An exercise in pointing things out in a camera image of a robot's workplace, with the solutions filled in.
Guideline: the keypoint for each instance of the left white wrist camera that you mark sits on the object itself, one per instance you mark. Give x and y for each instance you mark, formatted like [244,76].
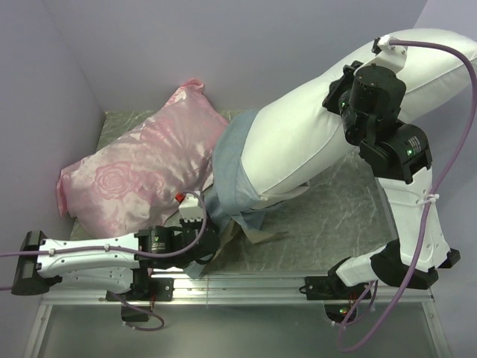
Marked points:
[190,206]

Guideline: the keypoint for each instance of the blue and beige pillowcase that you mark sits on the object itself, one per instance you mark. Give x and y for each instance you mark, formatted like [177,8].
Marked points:
[232,203]

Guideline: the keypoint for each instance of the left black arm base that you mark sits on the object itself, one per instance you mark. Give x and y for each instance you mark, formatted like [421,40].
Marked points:
[137,305]

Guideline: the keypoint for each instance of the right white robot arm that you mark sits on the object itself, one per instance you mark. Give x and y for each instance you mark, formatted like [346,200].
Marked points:
[403,163]

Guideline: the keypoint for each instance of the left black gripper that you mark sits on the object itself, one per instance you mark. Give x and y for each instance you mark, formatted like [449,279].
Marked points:
[188,223]

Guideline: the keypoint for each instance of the pink satin rose pillow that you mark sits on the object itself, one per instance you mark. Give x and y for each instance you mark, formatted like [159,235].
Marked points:
[131,183]

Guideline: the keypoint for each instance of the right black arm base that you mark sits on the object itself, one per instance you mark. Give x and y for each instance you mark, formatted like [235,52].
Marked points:
[338,298]

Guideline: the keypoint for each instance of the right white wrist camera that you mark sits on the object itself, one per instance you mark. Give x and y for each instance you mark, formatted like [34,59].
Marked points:
[387,55]

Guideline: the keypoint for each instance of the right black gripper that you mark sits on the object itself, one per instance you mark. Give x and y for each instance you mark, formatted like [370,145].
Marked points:
[348,77]

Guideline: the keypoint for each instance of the aluminium rail frame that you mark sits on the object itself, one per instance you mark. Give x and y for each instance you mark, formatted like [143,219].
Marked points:
[223,315]

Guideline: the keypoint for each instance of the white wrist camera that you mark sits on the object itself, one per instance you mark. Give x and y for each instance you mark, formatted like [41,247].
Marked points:
[387,55]
[190,206]

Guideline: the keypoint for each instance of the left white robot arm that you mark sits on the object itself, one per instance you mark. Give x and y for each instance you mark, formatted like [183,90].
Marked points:
[121,264]

